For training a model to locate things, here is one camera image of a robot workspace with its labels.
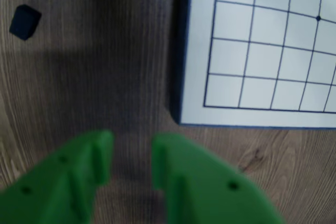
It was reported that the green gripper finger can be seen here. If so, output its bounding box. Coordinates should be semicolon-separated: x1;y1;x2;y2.
152;132;287;224
0;130;114;224

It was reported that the black cube stone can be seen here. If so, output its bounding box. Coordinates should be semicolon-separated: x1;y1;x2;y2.
9;4;43;41

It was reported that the white go board with grid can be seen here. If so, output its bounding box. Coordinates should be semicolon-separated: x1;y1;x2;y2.
169;0;336;130

